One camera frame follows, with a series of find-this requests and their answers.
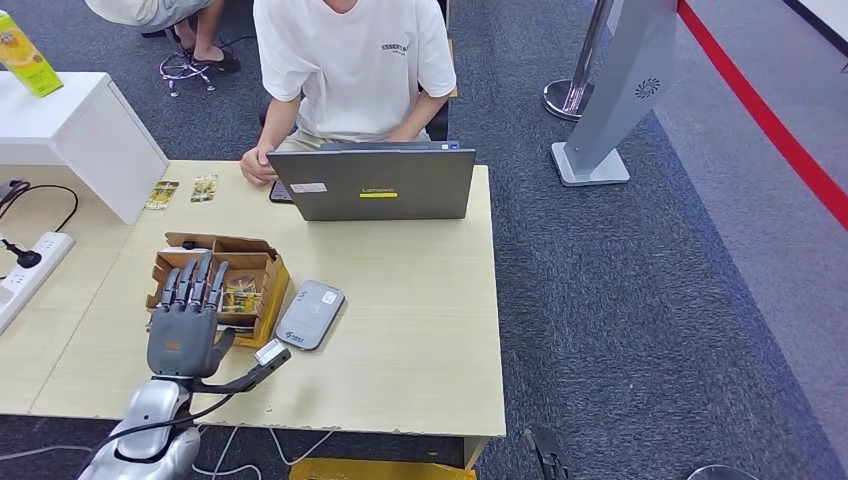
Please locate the cardboard divider box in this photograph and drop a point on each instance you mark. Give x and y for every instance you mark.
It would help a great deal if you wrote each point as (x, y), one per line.
(273, 311)

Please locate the black sandal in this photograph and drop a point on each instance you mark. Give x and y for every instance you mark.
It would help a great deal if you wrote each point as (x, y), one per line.
(225, 64)

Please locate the black phone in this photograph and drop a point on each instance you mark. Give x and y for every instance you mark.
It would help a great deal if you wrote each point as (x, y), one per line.
(279, 193)

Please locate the person's left forearm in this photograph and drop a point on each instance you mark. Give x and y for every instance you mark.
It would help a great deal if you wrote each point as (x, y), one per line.
(420, 116)

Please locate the grey kiosk stand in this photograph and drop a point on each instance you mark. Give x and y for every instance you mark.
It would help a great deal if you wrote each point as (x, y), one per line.
(627, 79)

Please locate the yellow green drink carton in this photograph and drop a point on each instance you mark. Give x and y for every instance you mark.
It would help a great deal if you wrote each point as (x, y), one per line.
(26, 63)

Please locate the grey card reader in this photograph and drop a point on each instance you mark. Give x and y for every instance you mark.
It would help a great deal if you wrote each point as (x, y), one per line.
(309, 318)

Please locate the grey laptop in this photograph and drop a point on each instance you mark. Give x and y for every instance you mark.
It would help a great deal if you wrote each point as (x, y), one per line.
(381, 177)

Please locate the background person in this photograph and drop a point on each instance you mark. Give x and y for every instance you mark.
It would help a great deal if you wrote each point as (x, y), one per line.
(146, 10)

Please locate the person's right forearm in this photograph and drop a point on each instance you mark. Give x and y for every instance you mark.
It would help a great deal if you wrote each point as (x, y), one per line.
(279, 126)

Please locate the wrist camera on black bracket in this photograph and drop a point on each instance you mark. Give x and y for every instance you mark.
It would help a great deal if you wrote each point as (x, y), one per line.
(272, 353)

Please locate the white cabinet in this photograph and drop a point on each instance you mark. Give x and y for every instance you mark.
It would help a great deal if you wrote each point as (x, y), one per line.
(99, 132)

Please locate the white power strip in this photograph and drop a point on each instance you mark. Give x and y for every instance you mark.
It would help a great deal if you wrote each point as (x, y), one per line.
(37, 266)

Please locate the person's right hand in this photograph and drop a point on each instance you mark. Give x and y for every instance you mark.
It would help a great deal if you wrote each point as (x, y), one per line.
(258, 167)

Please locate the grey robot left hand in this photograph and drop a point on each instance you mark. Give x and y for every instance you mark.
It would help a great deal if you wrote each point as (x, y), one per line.
(182, 341)

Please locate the yellow box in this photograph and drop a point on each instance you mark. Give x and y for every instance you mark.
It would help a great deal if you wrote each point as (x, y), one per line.
(371, 472)

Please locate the chrome round base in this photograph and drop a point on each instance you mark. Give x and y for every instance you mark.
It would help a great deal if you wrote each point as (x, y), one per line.
(715, 469)

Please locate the black plug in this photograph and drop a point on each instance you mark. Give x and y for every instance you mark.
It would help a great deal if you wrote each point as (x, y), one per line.
(27, 258)

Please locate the chrome stanchion post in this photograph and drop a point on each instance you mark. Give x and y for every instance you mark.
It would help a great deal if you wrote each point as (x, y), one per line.
(587, 60)

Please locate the dark robot right hand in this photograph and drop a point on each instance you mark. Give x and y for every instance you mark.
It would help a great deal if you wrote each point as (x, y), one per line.
(546, 457)

